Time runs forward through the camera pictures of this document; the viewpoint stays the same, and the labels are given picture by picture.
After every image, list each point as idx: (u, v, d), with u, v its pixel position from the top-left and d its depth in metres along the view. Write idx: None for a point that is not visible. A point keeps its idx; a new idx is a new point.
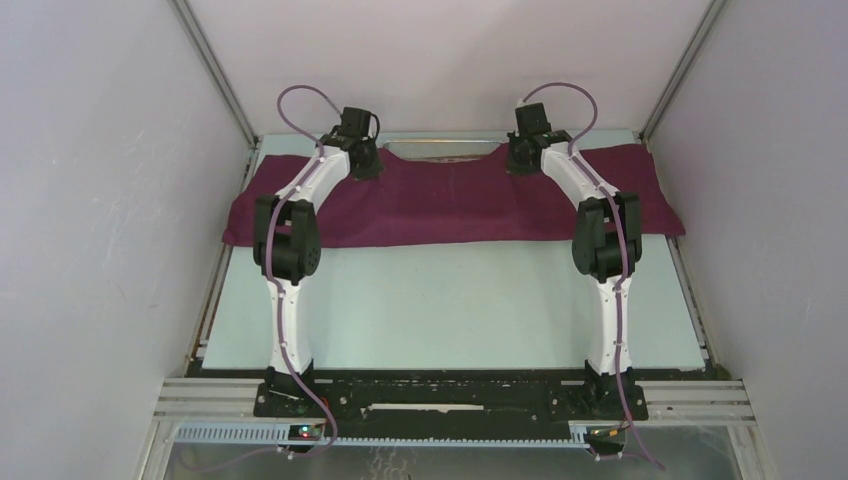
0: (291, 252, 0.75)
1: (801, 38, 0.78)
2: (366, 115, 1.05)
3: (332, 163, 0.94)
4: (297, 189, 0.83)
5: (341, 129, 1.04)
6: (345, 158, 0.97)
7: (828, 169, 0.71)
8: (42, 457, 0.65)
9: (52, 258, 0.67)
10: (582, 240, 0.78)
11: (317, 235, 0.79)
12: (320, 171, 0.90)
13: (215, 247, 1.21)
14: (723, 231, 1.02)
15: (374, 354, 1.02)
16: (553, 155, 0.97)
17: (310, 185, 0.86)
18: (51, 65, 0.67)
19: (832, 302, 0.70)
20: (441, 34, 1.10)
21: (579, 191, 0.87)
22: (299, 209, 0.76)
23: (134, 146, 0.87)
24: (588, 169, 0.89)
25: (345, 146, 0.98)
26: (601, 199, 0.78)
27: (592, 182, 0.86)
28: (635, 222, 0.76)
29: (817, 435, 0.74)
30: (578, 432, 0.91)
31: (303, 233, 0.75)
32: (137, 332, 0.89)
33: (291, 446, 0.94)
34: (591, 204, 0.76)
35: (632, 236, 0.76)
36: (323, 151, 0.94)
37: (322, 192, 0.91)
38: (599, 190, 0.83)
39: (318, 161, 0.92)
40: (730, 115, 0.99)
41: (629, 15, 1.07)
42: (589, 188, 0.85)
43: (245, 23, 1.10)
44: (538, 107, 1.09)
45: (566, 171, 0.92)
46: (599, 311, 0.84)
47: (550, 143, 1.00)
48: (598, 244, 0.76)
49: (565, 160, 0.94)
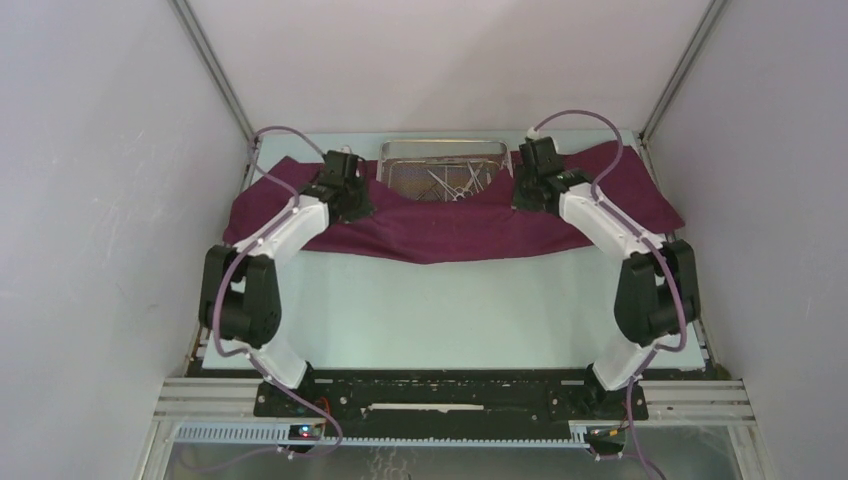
0: (242, 315, 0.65)
1: (802, 38, 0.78)
2: (354, 160, 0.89)
3: (307, 216, 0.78)
4: (259, 242, 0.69)
5: (322, 176, 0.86)
6: (324, 212, 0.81)
7: (830, 168, 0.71)
8: (41, 457, 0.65)
9: (52, 259, 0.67)
10: (630, 299, 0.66)
11: (275, 291, 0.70)
12: (288, 224, 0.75)
13: (215, 247, 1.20)
14: (723, 231, 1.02)
15: (374, 356, 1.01)
16: (575, 201, 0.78)
17: (275, 238, 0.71)
18: (50, 65, 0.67)
19: (832, 302, 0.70)
20: (440, 34, 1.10)
21: (616, 243, 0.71)
22: (256, 265, 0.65)
23: (134, 146, 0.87)
24: (622, 216, 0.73)
25: (326, 198, 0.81)
26: (645, 253, 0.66)
27: (631, 231, 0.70)
28: (691, 277, 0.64)
29: (818, 434, 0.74)
30: (578, 432, 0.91)
31: (259, 294, 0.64)
32: (136, 332, 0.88)
33: (292, 446, 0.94)
34: (637, 260, 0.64)
35: (688, 292, 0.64)
36: (298, 200, 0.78)
37: (285, 249, 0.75)
38: (641, 241, 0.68)
39: (289, 213, 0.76)
40: (730, 114, 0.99)
41: (630, 15, 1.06)
42: (630, 241, 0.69)
43: (245, 23, 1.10)
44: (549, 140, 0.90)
45: (596, 219, 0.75)
46: (622, 351, 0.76)
47: (569, 186, 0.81)
48: (650, 306, 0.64)
49: (592, 206, 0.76)
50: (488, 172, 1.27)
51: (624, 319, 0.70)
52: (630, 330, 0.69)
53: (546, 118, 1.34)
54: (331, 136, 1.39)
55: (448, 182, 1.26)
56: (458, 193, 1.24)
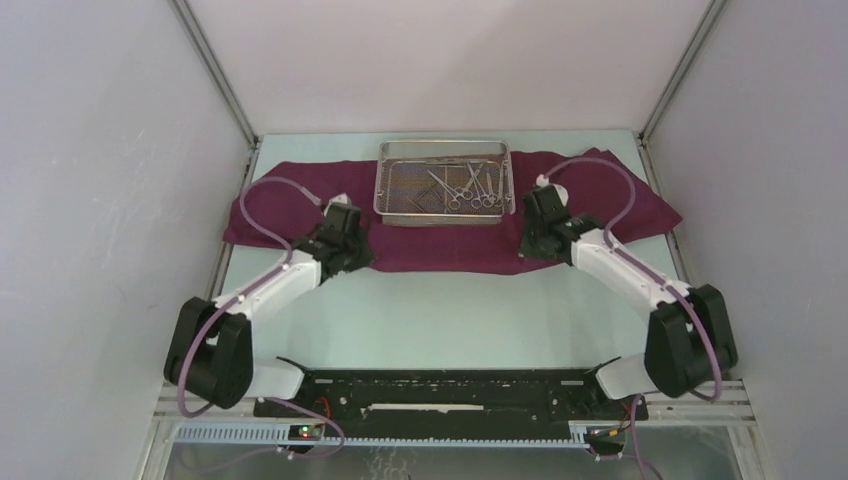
0: (210, 375, 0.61)
1: (802, 38, 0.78)
2: (355, 215, 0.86)
3: (299, 273, 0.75)
4: (239, 298, 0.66)
5: (321, 229, 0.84)
6: (317, 269, 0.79)
7: (830, 168, 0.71)
8: (40, 457, 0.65)
9: (52, 258, 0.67)
10: (662, 354, 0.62)
11: (249, 353, 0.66)
12: (279, 280, 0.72)
13: (215, 247, 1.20)
14: (723, 232, 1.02)
15: (374, 356, 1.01)
16: (588, 250, 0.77)
17: (258, 295, 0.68)
18: (50, 65, 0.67)
19: (832, 302, 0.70)
20: (440, 34, 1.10)
21: (637, 293, 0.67)
22: (230, 324, 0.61)
23: (134, 147, 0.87)
24: (642, 265, 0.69)
25: (320, 256, 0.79)
26: (672, 302, 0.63)
27: (653, 279, 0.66)
28: (724, 325, 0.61)
29: (818, 435, 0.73)
30: (578, 432, 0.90)
31: (231, 354, 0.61)
32: (136, 332, 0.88)
33: (291, 446, 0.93)
34: (666, 311, 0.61)
35: (722, 341, 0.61)
36: (290, 256, 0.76)
37: (272, 307, 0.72)
38: (666, 289, 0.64)
39: (280, 269, 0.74)
40: (730, 115, 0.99)
41: (629, 16, 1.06)
42: (653, 289, 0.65)
43: (244, 24, 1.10)
44: (550, 187, 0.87)
45: (612, 269, 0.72)
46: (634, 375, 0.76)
47: (578, 235, 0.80)
48: (685, 360, 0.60)
49: (606, 253, 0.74)
50: (488, 171, 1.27)
51: (655, 373, 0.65)
52: (662, 385, 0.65)
53: (547, 119, 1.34)
54: (331, 136, 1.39)
55: (448, 181, 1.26)
56: (458, 192, 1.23)
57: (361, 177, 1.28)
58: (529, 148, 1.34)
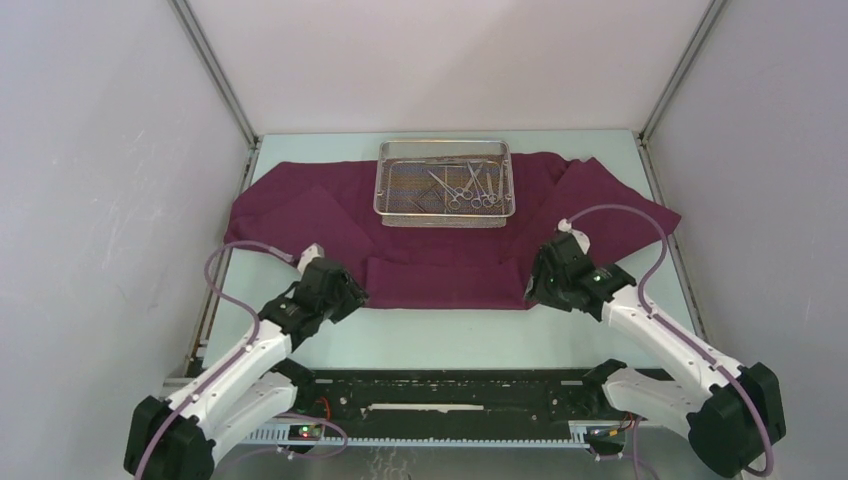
0: (163, 476, 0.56)
1: (803, 38, 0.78)
2: (335, 274, 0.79)
3: (263, 352, 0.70)
4: (193, 399, 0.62)
5: (298, 290, 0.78)
6: (288, 340, 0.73)
7: (832, 168, 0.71)
8: (40, 457, 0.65)
9: (52, 258, 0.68)
10: (717, 439, 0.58)
11: (207, 453, 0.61)
12: (236, 368, 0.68)
13: (214, 247, 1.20)
14: (724, 231, 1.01)
15: (374, 356, 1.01)
16: (623, 312, 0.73)
17: (213, 391, 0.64)
18: (51, 66, 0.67)
19: (832, 302, 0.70)
20: (440, 35, 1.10)
21: (686, 371, 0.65)
22: (182, 431, 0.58)
23: (134, 147, 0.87)
24: (686, 337, 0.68)
25: (291, 326, 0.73)
26: (725, 387, 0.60)
27: (701, 356, 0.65)
28: (776, 405, 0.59)
29: (818, 436, 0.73)
30: (578, 432, 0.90)
31: (182, 459, 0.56)
32: (137, 332, 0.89)
33: (292, 446, 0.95)
34: (719, 397, 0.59)
35: (773, 418, 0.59)
36: (254, 334, 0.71)
37: (237, 393, 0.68)
38: (717, 370, 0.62)
39: (243, 351, 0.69)
40: (730, 115, 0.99)
41: (629, 16, 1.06)
42: (703, 369, 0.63)
43: (244, 23, 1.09)
44: (570, 236, 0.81)
45: (652, 336, 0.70)
46: (658, 409, 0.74)
47: (610, 292, 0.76)
48: (741, 444, 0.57)
49: (644, 318, 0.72)
50: (488, 171, 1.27)
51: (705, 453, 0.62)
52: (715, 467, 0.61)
53: (546, 118, 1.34)
54: (331, 137, 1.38)
55: (448, 181, 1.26)
56: (458, 192, 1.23)
57: (361, 177, 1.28)
58: (529, 148, 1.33)
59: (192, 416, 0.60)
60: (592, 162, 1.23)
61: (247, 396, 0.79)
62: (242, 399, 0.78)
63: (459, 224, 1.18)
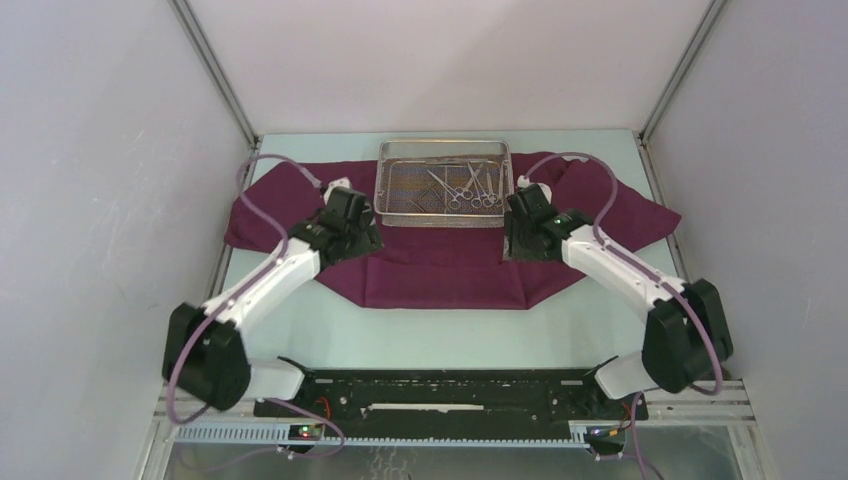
0: (203, 379, 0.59)
1: (802, 38, 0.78)
2: (359, 200, 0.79)
3: (293, 267, 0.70)
4: (228, 303, 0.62)
5: (323, 215, 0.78)
6: (315, 258, 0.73)
7: (831, 168, 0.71)
8: (40, 457, 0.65)
9: (52, 258, 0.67)
10: (662, 352, 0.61)
11: (241, 359, 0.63)
12: (269, 277, 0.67)
13: (214, 247, 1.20)
14: (724, 230, 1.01)
15: (374, 356, 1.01)
16: (578, 247, 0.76)
17: (248, 298, 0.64)
18: (51, 67, 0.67)
19: (832, 301, 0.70)
20: (439, 35, 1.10)
21: (633, 292, 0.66)
22: (219, 333, 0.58)
23: (134, 147, 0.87)
24: (636, 261, 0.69)
25: (318, 245, 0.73)
26: (669, 299, 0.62)
27: (648, 276, 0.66)
28: (718, 319, 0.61)
29: (818, 434, 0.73)
30: (578, 432, 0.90)
31: (219, 363, 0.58)
32: (137, 331, 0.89)
33: (291, 446, 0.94)
34: (663, 309, 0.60)
35: (715, 331, 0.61)
36: (284, 249, 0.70)
37: (266, 307, 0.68)
38: (662, 287, 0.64)
39: (272, 264, 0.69)
40: (730, 114, 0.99)
41: (629, 16, 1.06)
42: (649, 287, 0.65)
43: (244, 24, 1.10)
44: (537, 187, 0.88)
45: (603, 263, 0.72)
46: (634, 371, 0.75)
47: (568, 232, 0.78)
48: (685, 357, 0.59)
49: (598, 251, 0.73)
50: (488, 171, 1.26)
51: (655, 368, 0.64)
52: (662, 380, 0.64)
53: (546, 118, 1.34)
54: (331, 137, 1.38)
55: (448, 181, 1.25)
56: (458, 192, 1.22)
57: (361, 177, 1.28)
58: (529, 148, 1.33)
59: (228, 320, 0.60)
60: (589, 164, 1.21)
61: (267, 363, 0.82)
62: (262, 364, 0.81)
63: (458, 224, 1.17)
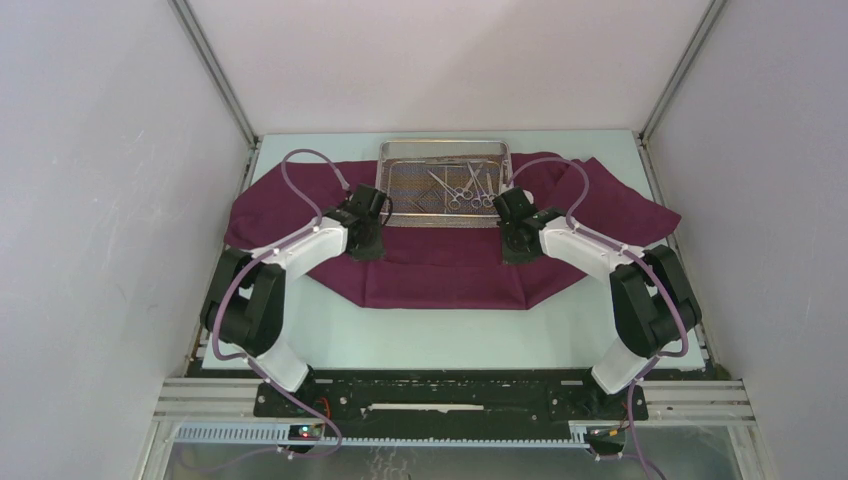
0: (242, 321, 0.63)
1: (802, 38, 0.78)
2: (381, 197, 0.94)
3: (326, 236, 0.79)
4: (274, 251, 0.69)
5: (349, 205, 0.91)
6: (343, 236, 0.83)
7: (832, 167, 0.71)
8: (40, 457, 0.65)
9: (52, 259, 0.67)
10: (630, 317, 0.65)
11: (278, 309, 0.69)
12: (308, 240, 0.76)
13: (214, 247, 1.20)
14: (724, 230, 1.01)
15: (374, 355, 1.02)
16: (552, 233, 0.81)
17: (290, 251, 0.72)
18: (51, 67, 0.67)
19: (832, 300, 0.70)
20: (439, 35, 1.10)
21: (599, 262, 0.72)
22: (265, 273, 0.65)
23: (134, 147, 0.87)
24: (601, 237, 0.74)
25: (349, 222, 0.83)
26: (631, 264, 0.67)
27: (611, 248, 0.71)
28: (682, 282, 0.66)
29: (818, 434, 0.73)
30: (577, 432, 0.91)
31: (261, 302, 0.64)
32: (138, 331, 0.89)
33: (291, 446, 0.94)
34: (626, 270, 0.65)
35: (683, 295, 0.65)
36: (320, 220, 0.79)
37: (299, 266, 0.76)
38: (624, 254, 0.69)
39: (310, 230, 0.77)
40: (729, 114, 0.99)
41: (629, 16, 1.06)
42: (612, 255, 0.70)
43: (244, 24, 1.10)
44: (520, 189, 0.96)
45: (572, 241, 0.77)
46: (621, 357, 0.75)
47: (543, 223, 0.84)
48: (650, 319, 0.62)
49: (568, 235, 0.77)
50: (488, 171, 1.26)
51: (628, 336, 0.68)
52: (637, 349, 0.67)
53: (546, 118, 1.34)
54: (331, 137, 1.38)
55: (448, 181, 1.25)
56: (458, 192, 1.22)
57: (361, 176, 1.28)
58: (529, 148, 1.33)
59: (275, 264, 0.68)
60: (593, 162, 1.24)
61: None
62: None
63: (459, 224, 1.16)
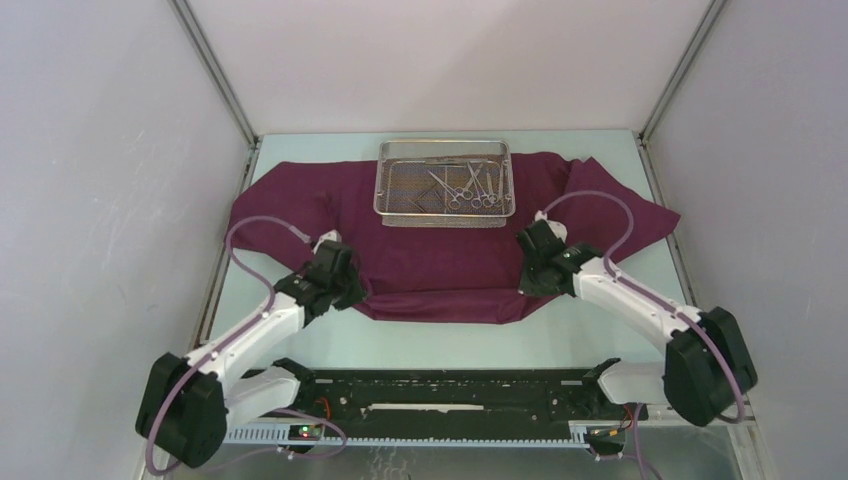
0: (178, 433, 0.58)
1: (803, 37, 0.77)
2: (346, 254, 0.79)
3: (278, 320, 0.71)
4: (211, 355, 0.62)
5: (309, 269, 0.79)
6: (300, 312, 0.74)
7: (832, 167, 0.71)
8: (40, 456, 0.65)
9: (51, 258, 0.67)
10: (684, 384, 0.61)
11: (221, 413, 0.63)
12: (254, 332, 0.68)
13: (214, 247, 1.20)
14: (724, 231, 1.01)
15: (374, 356, 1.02)
16: (590, 280, 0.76)
17: (231, 350, 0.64)
18: (50, 67, 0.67)
19: (833, 301, 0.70)
20: (439, 35, 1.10)
21: (649, 322, 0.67)
22: (200, 384, 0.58)
23: (134, 146, 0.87)
24: (651, 293, 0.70)
25: (303, 299, 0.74)
26: (686, 330, 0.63)
27: (663, 307, 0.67)
28: (739, 347, 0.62)
29: (818, 435, 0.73)
30: (578, 432, 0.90)
31: (197, 416, 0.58)
32: (137, 331, 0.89)
33: (292, 446, 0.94)
34: (682, 340, 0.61)
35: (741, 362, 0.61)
36: (270, 302, 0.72)
37: (250, 360, 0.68)
38: (678, 317, 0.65)
39: (258, 317, 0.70)
40: (730, 114, 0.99)
41: (629, 16, 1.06)
42: (664, 318, 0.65)
43: (244, 24, 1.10)
44: (543, 221, 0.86)
45: (616, 295, 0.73)
46: (649, 383, 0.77)
47: (579, 266, 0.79)
48: (707, 389, 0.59)
49: (609, 284, 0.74)
50: (488, 171, 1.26)
51: (678, 402, 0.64)
52: (688, 416, 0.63)
53: (547, 118, 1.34)
54: (331, 137, 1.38)
55: (448, 181, 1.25)
56: (458, 192, 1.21)
57: (362, 177, 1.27)
58: (529, 148, 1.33)
59: (210, 372, 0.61)
60: (588, 162, 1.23)
61: (255, 381, 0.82)
62: (252, 383, 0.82)
63: (458, 224, 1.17)
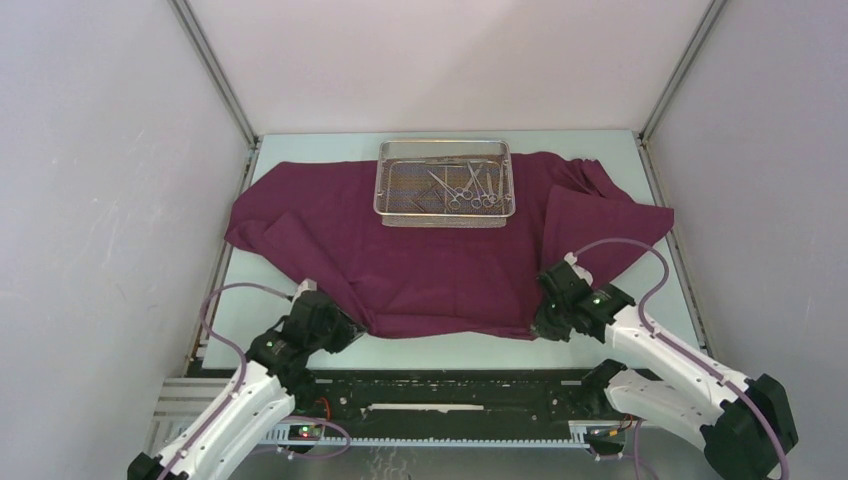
0: None
1: (803, 38, 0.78)
2: (322, 307, 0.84)
3: (250, 396, 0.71)
4: (182, 453, 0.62)
5: (287, 327, 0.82)
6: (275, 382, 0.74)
7: (831, 167, 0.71)
8: (41, 455, 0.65)
9: (51, 257, 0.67)
10: (730, 451, 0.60)
11: None
12: (225, 416, 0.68)
13: (214, 247, 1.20)
14: (724, 232, 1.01)
15: (374, 357, 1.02)
16: (626, 333, 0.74)
17: (202, 443, 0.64)
18: (50, 67, 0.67)
19: (833, 301, 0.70)
20: (439, 35, 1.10)
21: (692, 387, 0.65)
22: None
23: (134, 146, 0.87)
24: (696, 357, 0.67)
25: (277, 363, 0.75)
26: (735, 401, 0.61)
27: (709, 373, 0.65)
28: (786, 414, 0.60)
29: (819, 435, 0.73)
30: (578, 432, 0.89)
31: None
32: (137, 331, 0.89)
33: (291, 446, 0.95)
34: (731, 412, 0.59)
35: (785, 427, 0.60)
36: (241, 377, 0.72)
37: (226, 440, 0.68)
38: (726, 386, 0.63)
39: (230, 397, 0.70)
40: (730, 114, 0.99)
41: (629, 17, 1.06)
42: (712, 386, 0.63)
43: (244, 24, 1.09)
44: (566, 264, 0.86)
45: (658, 356, 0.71)
46: (667, 414, 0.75)
47: (611, 314, 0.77)
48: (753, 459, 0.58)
49: (648, 339, 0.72)
50: (488, 171, 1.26)
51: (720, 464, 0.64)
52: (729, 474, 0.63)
53: (547, 118, 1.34)
54: (331, 137, 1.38)
55: (448, 181, 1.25)
56: (458, 193, 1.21)
57: (362, 177, 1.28)
58: (529, 148, 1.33)
59: (182, 472, 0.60)
60: (588, 164, 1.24)
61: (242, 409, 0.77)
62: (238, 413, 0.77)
63: (458, 224, 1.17)
